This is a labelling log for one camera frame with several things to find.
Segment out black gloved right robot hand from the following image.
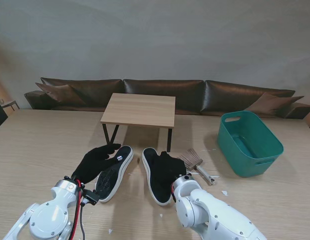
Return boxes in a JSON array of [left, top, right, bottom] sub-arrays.
[[152, 151, 188, 186]]

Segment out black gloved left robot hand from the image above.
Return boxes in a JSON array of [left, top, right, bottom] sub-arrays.
[[71, 143, 123, 185]]

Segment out yellow canvas sneaker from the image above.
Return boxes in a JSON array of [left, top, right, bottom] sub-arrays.
[[141, 147, 174, 206], [94, 145, 134, 203]]

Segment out beige hand brush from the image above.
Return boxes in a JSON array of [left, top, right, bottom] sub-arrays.
[[178, 147, 217, 186]]

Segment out small wooden stand black legs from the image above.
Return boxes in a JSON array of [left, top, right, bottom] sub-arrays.
[[100, 92, 176, 153]]

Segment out brown leather sofa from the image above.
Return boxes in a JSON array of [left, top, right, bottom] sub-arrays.
[[24, 77, 310, 120]]

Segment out brown cushion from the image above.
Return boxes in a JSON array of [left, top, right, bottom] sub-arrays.
[[247, 92, 305, 118], [35, 82, 87, 106]]

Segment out teal plastic basin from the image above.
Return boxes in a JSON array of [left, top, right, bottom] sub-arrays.
[[217, 110, 285, 177]]

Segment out small background side table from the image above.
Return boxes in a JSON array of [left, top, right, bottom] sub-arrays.
[[0, 99, 20, 112]]

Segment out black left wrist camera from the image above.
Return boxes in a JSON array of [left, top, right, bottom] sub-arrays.
[[82, 189, 100, 206]]

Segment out red black left arm cable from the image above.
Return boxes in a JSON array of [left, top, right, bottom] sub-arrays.
[[68, 181, 86, 240]]

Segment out grey braided cable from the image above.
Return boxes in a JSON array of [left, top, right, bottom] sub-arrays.
[[79, 204, 87, 240]]

